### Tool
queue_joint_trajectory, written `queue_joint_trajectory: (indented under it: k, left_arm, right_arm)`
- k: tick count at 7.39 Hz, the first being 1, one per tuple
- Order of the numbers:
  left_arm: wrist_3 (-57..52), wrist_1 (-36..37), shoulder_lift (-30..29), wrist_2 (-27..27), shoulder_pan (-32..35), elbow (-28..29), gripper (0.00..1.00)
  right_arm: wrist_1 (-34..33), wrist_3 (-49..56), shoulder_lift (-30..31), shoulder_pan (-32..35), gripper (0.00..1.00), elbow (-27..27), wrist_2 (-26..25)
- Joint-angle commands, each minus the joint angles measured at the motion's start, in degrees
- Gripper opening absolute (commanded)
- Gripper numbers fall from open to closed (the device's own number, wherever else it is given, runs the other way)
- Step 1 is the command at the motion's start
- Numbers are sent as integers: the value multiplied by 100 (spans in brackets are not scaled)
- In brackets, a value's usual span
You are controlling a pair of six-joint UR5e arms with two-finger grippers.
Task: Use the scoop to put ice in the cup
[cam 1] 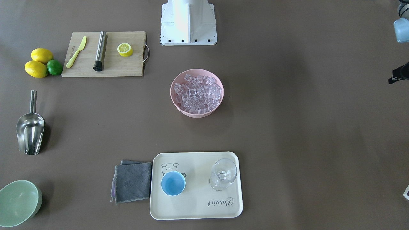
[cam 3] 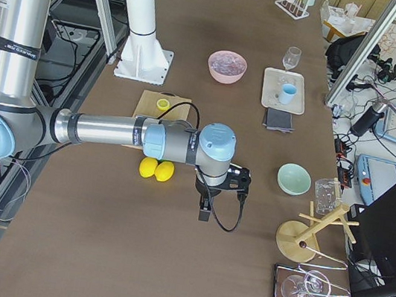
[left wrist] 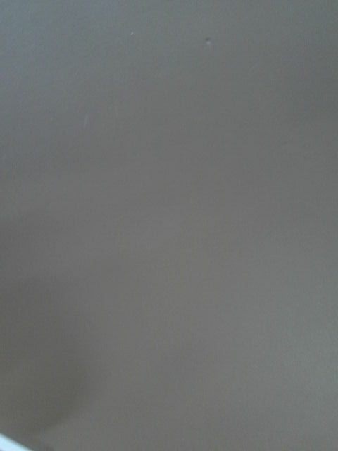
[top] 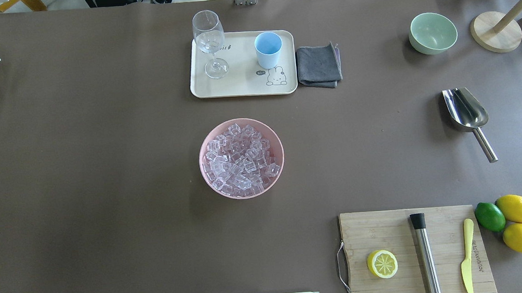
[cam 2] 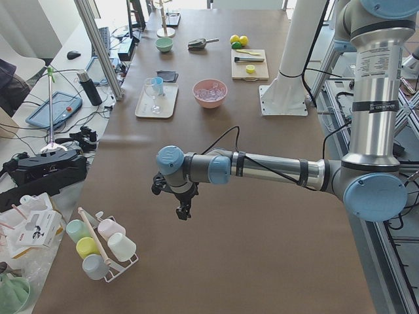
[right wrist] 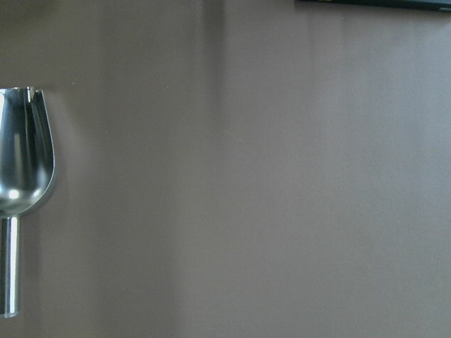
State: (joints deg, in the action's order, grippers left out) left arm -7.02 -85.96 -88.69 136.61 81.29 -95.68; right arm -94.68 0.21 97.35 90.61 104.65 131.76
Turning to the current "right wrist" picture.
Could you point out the stainless steel ice scoop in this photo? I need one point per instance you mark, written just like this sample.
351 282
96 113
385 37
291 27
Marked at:
27 177

